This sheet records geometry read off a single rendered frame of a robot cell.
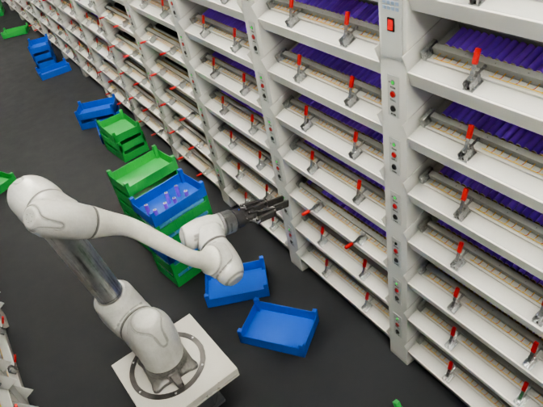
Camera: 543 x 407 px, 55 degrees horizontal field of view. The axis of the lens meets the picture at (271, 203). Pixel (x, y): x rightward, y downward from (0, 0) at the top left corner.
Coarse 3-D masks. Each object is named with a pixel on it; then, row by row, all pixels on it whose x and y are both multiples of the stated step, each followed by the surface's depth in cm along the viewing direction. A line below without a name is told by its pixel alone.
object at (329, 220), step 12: (300, 180) 226; (288, 192) 227; (300, 192) 226; (300, 204) 226; (312, 204) 219; (336, 204) 213; (324, 216) 212; (336, 216) 209; (336, 228) 206; (348, 228) 203; (348, 240) 202; (372, 240) 195; (372, 252) 192; (384, 252) 190; (384, 264) 187
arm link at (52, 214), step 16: (48, 192) 149; (32, 208) 141; (48, 208) 142; (64, 208) 145; (80, 208) 149; (32, 224) 140; (48, 224) 142; (64, 224) 144; (80, 224) 147; (96, 224) 152
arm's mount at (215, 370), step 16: (192, 320) 212; (192, 336) 206; (208, 336) 205; (192, 352) 200; (208, 352) 199; (128, 368) 199; (208, 368) 193; (224, 368) 192; (128, 384) 193; (144, 384) 192; (192, 384) 189; (208, 384) 188; (224, 384) 191; (144, 400) 187; (160, 400) 186; (176, 400) 185; (192, 400) 184
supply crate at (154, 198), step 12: (180, 168) 259; (168, 180) 258; (180, 180) 263; (192, 180) 255; (156, 192) 256; (168, 192) 258; (180, 192) 256; (192, 192) 246; (204, 192) 250; (132, 204) 247; (144, 204) 253; (156, 204) 252; (168, 204) 250; (180, 204) 243; (144, 216) 243; (156, 216) 236; (168, 216) 241
